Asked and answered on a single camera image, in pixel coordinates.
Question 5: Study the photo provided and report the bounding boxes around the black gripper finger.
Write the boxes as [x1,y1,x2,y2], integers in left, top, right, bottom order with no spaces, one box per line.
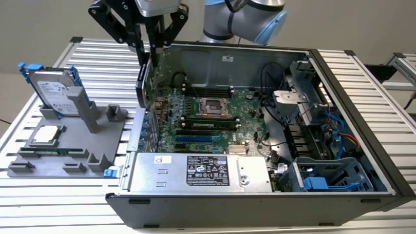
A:
[145,4,189,68]
[86,0,152,66]

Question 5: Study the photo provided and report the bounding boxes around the green GPU card black fan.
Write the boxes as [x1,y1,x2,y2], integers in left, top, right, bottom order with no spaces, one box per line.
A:
[134,57,156,108]

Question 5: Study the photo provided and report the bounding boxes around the hard disk in blue carrier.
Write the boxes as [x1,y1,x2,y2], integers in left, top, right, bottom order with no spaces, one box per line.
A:
[17,62,90,117]

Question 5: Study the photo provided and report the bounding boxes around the CPU socket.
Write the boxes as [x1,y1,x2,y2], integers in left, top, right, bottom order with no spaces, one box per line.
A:
[194,97,230,115]

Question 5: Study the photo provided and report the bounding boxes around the green Dell motherboard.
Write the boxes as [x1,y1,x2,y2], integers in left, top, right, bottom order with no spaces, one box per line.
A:
[152,85,270,156]

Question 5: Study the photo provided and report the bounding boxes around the long black expansion slot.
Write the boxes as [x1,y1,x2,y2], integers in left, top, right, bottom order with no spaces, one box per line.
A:
[176,129,214,137]

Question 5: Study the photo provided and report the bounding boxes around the silver metal drive cage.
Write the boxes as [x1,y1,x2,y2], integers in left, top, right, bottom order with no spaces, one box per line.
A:
[272,60,329,126]

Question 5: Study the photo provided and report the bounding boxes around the blue expansion slot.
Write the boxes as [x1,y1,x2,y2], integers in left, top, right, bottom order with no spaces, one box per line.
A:
[174,136,213,144]

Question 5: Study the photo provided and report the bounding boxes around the silver CPU chip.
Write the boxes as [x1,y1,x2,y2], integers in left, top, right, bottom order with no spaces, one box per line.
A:
[30,125,65,142]

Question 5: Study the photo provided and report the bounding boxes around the grey plastic parts rack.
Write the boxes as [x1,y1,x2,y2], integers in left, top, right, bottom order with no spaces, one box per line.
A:
[5,89,146,180]

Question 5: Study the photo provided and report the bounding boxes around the silver finned chipset heatsink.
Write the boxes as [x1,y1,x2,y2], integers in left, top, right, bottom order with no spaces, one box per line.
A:
[226,145,250,156]

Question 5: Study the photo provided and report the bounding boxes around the green RAM stick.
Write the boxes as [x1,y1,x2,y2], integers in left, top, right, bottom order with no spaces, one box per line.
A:
[20,147,85,156]

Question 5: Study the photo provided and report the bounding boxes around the silver power supply unit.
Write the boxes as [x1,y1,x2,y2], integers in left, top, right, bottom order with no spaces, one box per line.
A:
[128,152,273,193]

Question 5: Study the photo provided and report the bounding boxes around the blue plastic case latch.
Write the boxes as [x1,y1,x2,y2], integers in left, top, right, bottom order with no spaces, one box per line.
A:
[102,165,121,179]

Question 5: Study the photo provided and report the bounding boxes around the black and silver PC case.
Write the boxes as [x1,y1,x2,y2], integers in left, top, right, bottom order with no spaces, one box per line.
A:
[105,41,405,230]

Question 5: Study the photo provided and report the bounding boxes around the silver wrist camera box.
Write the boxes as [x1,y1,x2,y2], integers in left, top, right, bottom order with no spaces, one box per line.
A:
[134,0,181,18]

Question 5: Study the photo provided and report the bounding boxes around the black looped cable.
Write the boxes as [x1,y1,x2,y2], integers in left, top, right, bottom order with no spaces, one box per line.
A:
[172,72,189,86]

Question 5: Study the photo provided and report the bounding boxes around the thin black arched cable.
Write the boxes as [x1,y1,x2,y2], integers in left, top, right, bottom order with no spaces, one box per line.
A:
[258,62,285,98]

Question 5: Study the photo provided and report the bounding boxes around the metal socket cover frame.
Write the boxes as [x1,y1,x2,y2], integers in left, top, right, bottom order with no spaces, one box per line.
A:
[197,97,229,114]

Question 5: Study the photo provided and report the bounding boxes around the black plastic bracket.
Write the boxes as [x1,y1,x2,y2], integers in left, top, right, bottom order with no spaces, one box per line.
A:
[284,124,325,156]

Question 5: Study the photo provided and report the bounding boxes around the black metal bracket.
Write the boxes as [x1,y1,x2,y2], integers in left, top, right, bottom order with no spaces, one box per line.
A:
[362,63,396,81]

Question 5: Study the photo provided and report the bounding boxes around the red yellow power wires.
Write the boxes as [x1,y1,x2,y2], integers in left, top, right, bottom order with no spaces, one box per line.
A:
[336,131,362,149]

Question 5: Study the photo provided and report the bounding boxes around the blue data cable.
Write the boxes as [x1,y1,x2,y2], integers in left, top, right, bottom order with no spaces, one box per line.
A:
[322,111,346,160]

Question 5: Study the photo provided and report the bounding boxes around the aluminium profile frame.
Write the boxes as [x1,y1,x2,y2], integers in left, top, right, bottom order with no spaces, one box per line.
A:
[381,52,416,86]

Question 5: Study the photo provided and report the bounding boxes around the blue plastic bay handle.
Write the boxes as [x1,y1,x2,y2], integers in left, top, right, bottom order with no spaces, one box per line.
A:
[302,175,362,192]

